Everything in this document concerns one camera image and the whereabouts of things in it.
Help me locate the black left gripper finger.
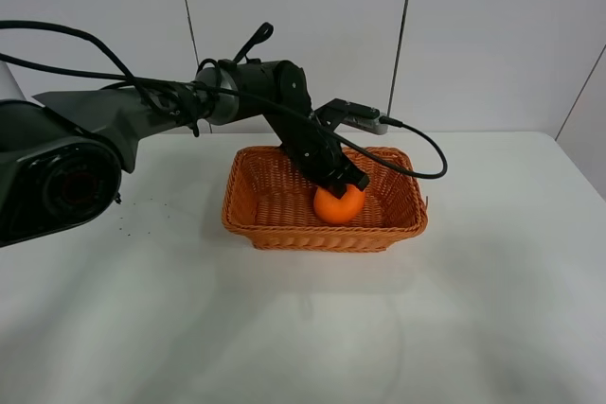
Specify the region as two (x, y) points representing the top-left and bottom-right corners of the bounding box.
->
(344, 166), (370, 190)
(324, 181), (348, 199)

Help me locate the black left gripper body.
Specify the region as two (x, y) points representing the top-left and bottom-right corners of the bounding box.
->
(265, 114), (358, 188)

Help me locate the orange fruit with stem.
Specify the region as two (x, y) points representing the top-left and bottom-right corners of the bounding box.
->
(312, 184), (365, 224)

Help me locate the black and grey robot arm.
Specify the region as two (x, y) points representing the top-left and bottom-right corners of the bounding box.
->
(1, 60), (369, 246)

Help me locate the orange woven plastic basket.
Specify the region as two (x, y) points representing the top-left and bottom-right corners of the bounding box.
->
(222, 146), (428, 253)

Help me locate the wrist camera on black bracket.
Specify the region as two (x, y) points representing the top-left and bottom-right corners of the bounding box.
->
(314, 98), (388, 135)

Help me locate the black camera cable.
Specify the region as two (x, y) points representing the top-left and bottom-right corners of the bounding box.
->
(0, 20), (449, 181)

